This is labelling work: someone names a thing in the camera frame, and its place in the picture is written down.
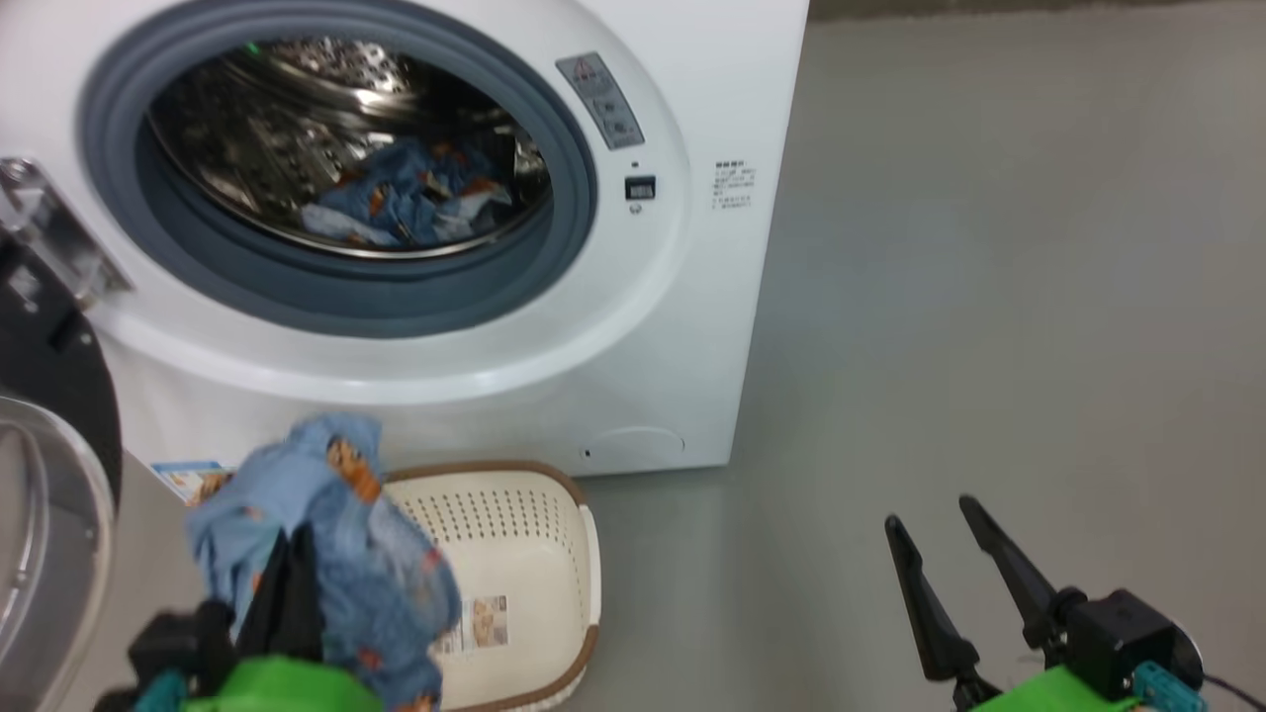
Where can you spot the cream perforated laundry basket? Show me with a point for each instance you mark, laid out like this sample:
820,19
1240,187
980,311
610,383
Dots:
524,554

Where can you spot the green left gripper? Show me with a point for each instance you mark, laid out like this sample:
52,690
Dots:
277,687

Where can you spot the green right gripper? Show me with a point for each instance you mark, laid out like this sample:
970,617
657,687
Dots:
1058,692

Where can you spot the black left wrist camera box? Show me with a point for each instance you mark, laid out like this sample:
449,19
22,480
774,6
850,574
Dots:
183,643

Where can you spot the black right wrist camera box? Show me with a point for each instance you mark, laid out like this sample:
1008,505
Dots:
1118,633

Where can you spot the white front-load washing machine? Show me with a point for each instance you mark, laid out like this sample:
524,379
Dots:
643,326

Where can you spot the round dark glass washer door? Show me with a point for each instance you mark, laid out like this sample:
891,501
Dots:
40,396

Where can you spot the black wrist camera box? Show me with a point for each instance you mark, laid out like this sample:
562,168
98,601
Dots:
1118,633
183,643

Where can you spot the blue energy label sticker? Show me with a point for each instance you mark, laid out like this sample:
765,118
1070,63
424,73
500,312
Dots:
193,480

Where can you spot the metal washing machine door hinge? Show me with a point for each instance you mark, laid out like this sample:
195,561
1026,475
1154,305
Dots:
59,237

